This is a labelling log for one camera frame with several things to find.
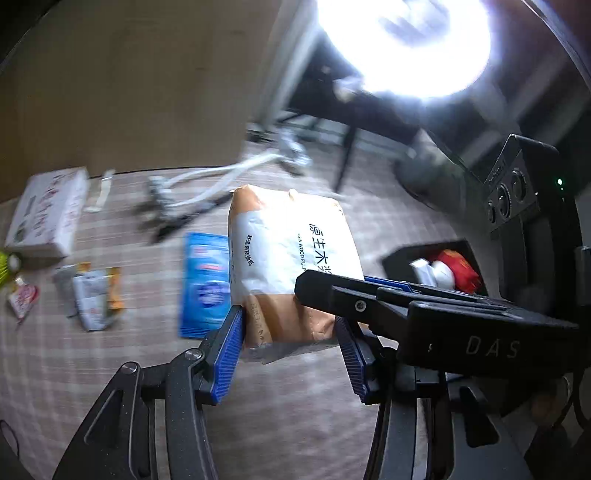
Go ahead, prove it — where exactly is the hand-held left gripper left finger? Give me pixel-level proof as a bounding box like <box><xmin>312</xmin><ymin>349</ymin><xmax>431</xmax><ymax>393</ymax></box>
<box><xmin>53</xmin><ymin>305</ymin><xmax>247</xmax><ymax>480</ymax></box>

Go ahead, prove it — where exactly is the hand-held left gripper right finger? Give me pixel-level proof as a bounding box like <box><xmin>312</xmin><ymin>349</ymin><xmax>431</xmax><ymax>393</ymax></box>
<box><xmin>333</xmin><ymin>316</ymin><xmax>529</xmax><ymax>480</ymax></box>

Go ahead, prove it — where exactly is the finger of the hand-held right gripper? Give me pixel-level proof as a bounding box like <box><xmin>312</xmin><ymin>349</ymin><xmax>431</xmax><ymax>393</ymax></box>
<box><xmin>294</xmin><ymin>270</ymin><xmax>416</xmax><ymax>343</ymax></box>
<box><xmin>364</xmin><ymin>274</ymin><xmax>511</xmax><ymax>309</ymax></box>

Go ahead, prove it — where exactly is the black storage box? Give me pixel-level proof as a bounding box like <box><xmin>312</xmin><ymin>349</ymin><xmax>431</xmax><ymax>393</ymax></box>
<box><xmin>381</xmin><ymin>239</ymin><xmax>490</xmax><ymax>296</ymax></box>

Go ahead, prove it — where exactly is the orange tissue pack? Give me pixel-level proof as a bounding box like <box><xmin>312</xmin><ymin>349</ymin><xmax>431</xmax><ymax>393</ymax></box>
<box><xmin>228</xmin><ymin>185</ymin><xmax>370</xmax><ymax>365</ymax></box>

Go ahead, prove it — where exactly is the red and white sachet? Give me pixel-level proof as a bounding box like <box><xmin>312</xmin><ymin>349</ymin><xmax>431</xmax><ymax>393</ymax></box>
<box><xmin>7</xmin><ymin>277</ymin><xmax>40</xmax><ymax>324</ymax></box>

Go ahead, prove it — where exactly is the plaid desktop cloth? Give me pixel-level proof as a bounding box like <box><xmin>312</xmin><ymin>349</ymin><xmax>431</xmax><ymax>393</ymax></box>
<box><xmin>0</xmin><ymin>138</ymin><xmax>485</xmax><ymax>480</ymax></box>

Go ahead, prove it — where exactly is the person's right hand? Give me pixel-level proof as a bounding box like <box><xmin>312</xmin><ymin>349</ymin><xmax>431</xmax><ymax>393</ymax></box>
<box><xmin>530</xmin><ymin>376</ymin><xmax>572</xmax><ymax>424</ymax></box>

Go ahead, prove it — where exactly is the red snack packet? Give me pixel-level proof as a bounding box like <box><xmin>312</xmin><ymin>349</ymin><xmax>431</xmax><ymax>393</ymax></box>
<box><xmin>436</xmin><ymin>249</ymin><xmax>481</xmax><ymax>294</ymax></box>

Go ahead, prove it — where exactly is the blue wet wipes packet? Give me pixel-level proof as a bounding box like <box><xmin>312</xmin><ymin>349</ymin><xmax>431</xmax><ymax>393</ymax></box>
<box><xmin>179</xmin><ymin>232</ymin><xmax>232</xmax><ymax>341</ymax></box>

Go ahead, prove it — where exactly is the black lamp tripod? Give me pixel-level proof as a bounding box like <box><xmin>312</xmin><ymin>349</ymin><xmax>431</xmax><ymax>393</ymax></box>
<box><xmin>281</xmin><ymin>69</ymin><xmax>416</xmax><ymax>192</ymax></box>

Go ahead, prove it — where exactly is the black binder clip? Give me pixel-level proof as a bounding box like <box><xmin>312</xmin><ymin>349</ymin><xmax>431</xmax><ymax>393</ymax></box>
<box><xmin>139</xmin><ymin>203</ymin><xmax>222</xmax><ymax>245</ymax></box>

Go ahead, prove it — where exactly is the crumpled silver snack packet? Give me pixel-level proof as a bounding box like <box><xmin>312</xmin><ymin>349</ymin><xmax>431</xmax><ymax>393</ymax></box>
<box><xmin>74</xmin><ymin>265</ymin><xmax>123</xmax><ymax>332</ymax></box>

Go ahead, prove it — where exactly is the small silver snack packet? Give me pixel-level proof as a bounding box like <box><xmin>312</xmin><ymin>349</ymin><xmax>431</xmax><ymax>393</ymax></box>
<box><xmin>53</xmin><ymin>264</ymin><xmax>81</xmax><ymax>318</ymax></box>

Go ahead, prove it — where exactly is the white paper strip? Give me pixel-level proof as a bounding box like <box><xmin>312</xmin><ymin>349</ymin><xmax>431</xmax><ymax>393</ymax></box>
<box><xmin>83</xmin><ymin>168</ymin><xmax>115</xmax><ymax>213</ymax></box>

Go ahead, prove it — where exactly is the white printed box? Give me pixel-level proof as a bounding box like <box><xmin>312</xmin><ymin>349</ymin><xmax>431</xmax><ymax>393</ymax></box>
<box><xmin>4</xmin><ymin>167</ymin><xmax>89</xmax><ymax>258</ymax></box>

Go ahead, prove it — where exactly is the yellow shuttlecock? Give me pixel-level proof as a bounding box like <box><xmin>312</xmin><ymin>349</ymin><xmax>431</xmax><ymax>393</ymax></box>
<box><xmin>0</xmin><ymin>249</ymin><xmax>21</xmax><ymax>284</ymax></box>

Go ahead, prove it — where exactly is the light wooden board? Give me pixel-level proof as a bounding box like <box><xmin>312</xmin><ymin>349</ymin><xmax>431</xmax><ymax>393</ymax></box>
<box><xmin>0</xmin><ymin>0</ymin><xmax>305</xmax><ymax>204</ymax></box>

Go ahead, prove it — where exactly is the white cable with plug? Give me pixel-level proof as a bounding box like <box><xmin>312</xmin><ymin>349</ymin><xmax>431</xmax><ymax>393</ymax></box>
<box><xmin>148</xmin><ymin>129</ymin><xmax>312</xmax><ymax>208</ymax></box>

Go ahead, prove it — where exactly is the bright ring lamp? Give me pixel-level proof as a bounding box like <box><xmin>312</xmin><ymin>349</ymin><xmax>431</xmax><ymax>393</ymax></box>
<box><xmin>316</xmin><ymin>0</ymin><xmax>492</xmax><ymax>100</ymax></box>

